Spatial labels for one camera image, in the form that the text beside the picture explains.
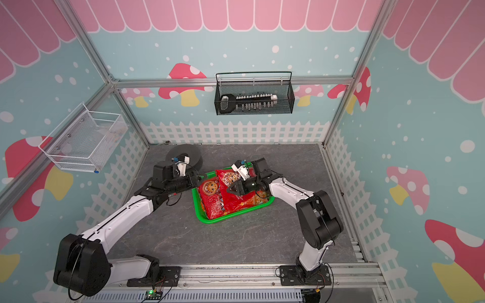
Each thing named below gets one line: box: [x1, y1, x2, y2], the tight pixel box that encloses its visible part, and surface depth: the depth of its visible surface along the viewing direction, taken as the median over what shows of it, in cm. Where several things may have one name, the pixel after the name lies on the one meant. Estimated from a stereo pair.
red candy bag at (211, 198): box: [198, 178, 225, 220], surface depth 86 cm
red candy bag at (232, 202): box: [215, 169, 270, 214], surface depth 86 cm
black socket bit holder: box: [218, 93, 278, 114], surface depth 91 cm
